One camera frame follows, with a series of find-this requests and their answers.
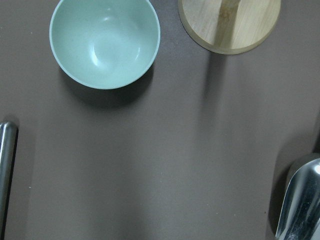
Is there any mint green bowl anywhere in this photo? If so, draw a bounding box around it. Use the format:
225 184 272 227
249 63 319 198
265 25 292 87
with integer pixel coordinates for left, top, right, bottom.
49 0 161 90

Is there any steel muddler black tip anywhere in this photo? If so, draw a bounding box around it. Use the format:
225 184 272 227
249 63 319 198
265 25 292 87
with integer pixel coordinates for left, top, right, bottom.
0 121 18 240

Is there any wooden glass rack stand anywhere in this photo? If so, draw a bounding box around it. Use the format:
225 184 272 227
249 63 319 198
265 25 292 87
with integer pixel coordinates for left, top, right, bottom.
178 0 282 55

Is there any steel ice scoop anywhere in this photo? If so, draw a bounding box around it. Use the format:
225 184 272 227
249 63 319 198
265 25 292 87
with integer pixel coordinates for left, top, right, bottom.
275 155 320 240

